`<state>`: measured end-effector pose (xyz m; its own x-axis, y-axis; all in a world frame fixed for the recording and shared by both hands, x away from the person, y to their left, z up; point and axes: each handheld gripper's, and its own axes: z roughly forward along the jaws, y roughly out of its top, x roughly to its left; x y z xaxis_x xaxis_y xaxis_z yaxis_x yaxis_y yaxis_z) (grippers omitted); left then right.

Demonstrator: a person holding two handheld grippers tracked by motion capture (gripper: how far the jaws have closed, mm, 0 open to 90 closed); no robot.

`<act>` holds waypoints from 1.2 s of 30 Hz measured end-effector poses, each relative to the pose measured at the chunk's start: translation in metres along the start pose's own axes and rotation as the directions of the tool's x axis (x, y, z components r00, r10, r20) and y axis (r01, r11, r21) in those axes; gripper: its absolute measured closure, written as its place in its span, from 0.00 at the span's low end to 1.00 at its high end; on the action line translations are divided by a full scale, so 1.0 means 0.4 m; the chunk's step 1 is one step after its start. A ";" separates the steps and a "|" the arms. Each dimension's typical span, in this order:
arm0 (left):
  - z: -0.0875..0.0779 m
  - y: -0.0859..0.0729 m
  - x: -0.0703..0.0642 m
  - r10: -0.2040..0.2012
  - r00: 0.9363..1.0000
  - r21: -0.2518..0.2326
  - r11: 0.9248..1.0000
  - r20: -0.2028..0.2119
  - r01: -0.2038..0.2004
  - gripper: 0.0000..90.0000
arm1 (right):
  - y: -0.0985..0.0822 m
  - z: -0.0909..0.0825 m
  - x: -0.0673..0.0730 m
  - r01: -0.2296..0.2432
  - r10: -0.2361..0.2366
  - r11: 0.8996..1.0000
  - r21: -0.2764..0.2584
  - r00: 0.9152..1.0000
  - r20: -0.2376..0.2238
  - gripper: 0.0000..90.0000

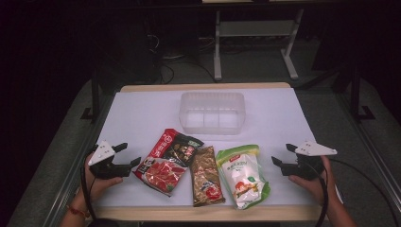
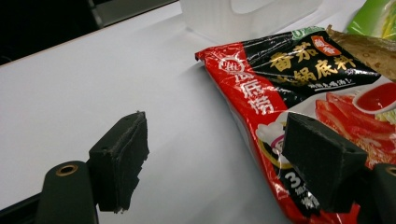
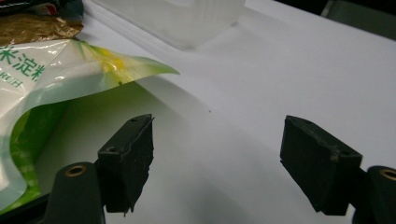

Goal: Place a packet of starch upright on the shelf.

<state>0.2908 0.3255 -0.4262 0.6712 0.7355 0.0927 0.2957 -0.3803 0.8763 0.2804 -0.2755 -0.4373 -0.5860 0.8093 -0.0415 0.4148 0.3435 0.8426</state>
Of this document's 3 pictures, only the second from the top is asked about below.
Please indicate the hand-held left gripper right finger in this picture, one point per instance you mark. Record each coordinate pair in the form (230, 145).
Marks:
(320, 161)

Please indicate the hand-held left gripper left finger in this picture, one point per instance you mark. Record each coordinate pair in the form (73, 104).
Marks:
(120, 161)

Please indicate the red and black sauce packet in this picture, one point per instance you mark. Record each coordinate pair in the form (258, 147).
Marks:
(255, 84)

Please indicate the white plastic container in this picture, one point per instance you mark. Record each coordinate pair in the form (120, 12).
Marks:
(218, 18)

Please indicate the brown food packet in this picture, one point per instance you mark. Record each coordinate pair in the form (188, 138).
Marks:
(370, 53)

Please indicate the grey metal bar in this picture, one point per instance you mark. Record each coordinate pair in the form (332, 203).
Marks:
(130, 11)

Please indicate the green vegetable packet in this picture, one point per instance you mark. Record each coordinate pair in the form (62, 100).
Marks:
(370, 17)

